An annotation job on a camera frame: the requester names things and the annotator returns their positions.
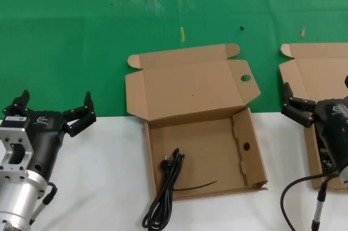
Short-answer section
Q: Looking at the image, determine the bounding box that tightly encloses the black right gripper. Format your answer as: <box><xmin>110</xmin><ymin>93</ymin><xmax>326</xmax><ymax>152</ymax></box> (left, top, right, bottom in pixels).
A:
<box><xmin>281</xmin><ymin>75</ymin><xmax>348</xmax><ymax>172</ymax></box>

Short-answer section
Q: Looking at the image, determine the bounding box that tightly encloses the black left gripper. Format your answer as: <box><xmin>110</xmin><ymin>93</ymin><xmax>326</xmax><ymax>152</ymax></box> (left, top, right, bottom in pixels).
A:
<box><xmin>2</xmin><ymin>89</ymin><xmax>97</xmax><ymax>183</ymax></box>

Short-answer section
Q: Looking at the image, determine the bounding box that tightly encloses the black power cable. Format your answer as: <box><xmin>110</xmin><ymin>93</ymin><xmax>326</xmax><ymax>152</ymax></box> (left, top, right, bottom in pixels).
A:
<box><xmin>141</xmin><ymin>147</ymin><xmax>218</xmax><ymax>230</ymax></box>

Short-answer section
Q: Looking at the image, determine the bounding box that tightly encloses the open cardboard box with parts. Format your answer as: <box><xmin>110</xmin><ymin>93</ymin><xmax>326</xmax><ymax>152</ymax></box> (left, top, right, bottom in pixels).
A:
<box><xmin>278</xmin><ymin>42</ymin><xmax>348</xmax><ymax>191</ymax></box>

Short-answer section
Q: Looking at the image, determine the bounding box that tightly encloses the open cardboard box centre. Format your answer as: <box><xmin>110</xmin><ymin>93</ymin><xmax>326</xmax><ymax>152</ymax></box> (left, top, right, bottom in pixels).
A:
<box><xmin>125</xmin><ymin>42</ymin><xmax>269</xmax><ymax>202</ymax></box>

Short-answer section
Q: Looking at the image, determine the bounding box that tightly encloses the green table cloth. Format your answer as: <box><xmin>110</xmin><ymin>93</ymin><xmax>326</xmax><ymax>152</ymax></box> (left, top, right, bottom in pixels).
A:
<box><xmin>0</xmin><ymin>0</ymin><xmax>348</xmax><ymax>121</ymax></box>

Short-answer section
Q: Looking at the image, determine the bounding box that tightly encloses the silver wrist camera mount bracket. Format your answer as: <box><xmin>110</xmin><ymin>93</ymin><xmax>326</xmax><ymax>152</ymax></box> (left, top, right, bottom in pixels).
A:
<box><xmin>0</xmin><ymin>127</ymin><xmax>36</xmax><ymax>173</ymax></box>

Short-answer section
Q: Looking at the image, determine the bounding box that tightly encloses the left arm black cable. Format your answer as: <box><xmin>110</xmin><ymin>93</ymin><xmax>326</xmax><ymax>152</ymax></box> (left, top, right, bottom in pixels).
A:
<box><xmin>29</xmin><ymin>181</ymin><xmax>58</xmax><ymax>226</ymax></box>

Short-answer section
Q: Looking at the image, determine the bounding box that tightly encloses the right arm thick black cable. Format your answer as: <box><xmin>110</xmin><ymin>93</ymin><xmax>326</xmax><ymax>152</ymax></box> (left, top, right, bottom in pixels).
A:
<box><xmin>281</xmin><ymin>172</ymin><xmax>340</xmax><ymax>231</ymax></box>

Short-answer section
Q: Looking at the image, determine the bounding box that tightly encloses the right arm silver-plug cable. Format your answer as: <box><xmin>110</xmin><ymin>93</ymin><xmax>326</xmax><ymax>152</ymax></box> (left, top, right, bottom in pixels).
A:
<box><xmin>310</xmin><ymin>173</ymin><xmax>340</xmax><ymax>231</ymax></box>

